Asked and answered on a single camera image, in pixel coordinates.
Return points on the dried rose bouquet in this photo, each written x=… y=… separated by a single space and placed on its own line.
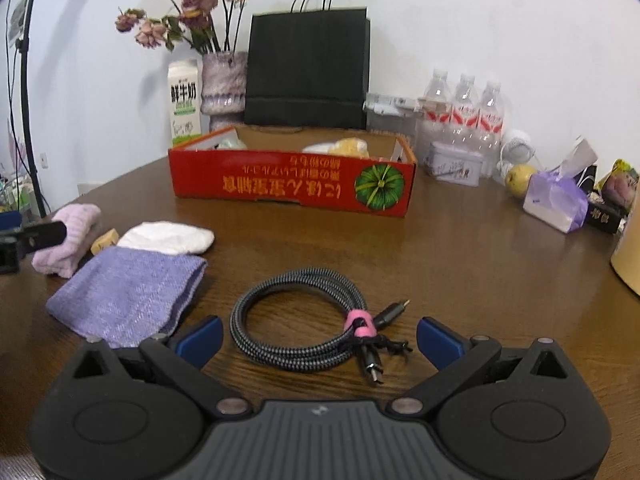
x=197 y=2

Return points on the small black box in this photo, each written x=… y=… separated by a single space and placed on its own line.
x=605 y=218

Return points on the wall poster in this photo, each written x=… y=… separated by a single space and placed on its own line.
x=17 y=17

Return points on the white wall socket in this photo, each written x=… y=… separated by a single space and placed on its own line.
x=44 y=160

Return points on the purple tissue pack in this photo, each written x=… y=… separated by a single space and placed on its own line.
x=555 y=200

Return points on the small beige block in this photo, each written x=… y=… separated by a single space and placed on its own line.
x=104 y=241

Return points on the white yellow plush toy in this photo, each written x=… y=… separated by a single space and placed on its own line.
x=345 y=147

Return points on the iridescent plastic bag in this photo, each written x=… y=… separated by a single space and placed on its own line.
x=230 y=144

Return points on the black studio light on stand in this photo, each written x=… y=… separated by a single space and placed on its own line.
x=21 y=42

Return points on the white wall panel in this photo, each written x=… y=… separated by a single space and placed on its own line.
x=90 y=188

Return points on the yellow thermos jug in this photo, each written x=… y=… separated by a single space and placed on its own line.
x=627 y=260

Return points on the small white fan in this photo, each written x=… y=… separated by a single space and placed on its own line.
x=517 y=147

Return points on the clear cereal container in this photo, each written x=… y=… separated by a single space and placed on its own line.
x=390 y=125

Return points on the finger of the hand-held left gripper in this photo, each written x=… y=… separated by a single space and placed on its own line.
x=10 y=220
x=45 y=235

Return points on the white flat carton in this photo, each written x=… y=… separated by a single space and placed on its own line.
x=392 y=104

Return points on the black upright gadget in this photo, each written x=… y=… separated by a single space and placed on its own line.
x=590 y=180

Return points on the black paper bag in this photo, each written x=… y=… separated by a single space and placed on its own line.
x=305 y=70

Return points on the yellow apple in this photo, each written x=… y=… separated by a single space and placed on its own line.
x=520 y=181

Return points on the purple mottled vase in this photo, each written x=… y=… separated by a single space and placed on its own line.
x=222 y=80

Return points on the white knit cloth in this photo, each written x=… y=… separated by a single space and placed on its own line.
x=165 y=237

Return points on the colourful snack packet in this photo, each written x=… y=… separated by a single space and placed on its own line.
x=620 y=182

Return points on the red cardboard box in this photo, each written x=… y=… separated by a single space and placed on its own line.
x=280 y=185

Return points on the pale tin box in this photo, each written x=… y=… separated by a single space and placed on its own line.
x=452 y=165

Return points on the white green milk carton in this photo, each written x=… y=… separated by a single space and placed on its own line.
x=184 y=100

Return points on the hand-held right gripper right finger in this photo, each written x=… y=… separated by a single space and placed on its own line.
x=435 y=342

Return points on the pink towel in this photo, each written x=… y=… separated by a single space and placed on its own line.
x=70 y=240

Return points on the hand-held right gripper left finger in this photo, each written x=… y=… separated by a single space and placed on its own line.
x=207 y=340

